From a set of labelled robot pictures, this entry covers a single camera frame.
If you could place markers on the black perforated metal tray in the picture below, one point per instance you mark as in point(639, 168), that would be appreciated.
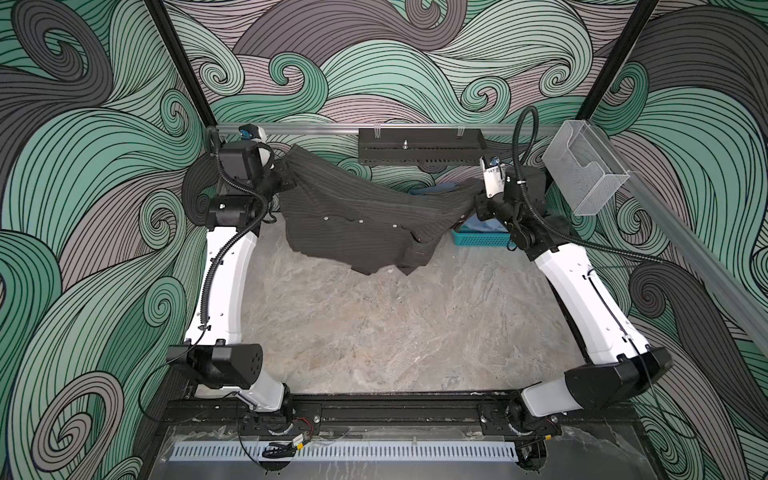
point(421, 147)

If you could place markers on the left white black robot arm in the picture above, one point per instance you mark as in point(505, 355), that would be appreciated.
point(213, 355)

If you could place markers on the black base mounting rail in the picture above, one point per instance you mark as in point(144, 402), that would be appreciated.
point(492, 413)

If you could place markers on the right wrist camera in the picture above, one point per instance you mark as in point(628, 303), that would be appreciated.
point(494, 177)

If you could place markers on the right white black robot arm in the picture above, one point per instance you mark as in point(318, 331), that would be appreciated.
point(620, 362)

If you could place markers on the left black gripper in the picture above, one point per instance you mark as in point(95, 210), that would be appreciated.
point(279, 169)

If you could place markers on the teal plastic basket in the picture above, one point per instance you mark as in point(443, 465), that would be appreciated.
point(477, 233)

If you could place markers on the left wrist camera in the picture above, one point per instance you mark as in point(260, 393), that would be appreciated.
point(257, 136)

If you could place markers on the black corner post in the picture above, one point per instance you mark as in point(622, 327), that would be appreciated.
point(617, 57)
point(173, 45)

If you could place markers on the white slotted cable duct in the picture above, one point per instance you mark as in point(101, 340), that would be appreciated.
point(397, 451)

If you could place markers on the aluminium horizontal rail back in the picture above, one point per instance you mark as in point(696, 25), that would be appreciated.
point(305, 128)

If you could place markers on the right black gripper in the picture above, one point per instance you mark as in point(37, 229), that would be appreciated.
point(488, 207)

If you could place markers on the light blue shirt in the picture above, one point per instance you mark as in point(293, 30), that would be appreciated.
point(437, 189)

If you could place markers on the black corner post right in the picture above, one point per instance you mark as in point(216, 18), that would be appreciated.
point(617, 57)

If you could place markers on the dark grey pinstriped shirt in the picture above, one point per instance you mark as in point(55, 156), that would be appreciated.
point(332, 214)

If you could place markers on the aluminium rail right wall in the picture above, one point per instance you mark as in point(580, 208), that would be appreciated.
point(698, 213)

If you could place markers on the black corner post left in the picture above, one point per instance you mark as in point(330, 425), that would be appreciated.
point(173, 45)

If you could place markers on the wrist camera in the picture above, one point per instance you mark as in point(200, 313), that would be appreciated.
point(494, 177)
point(257, 136)

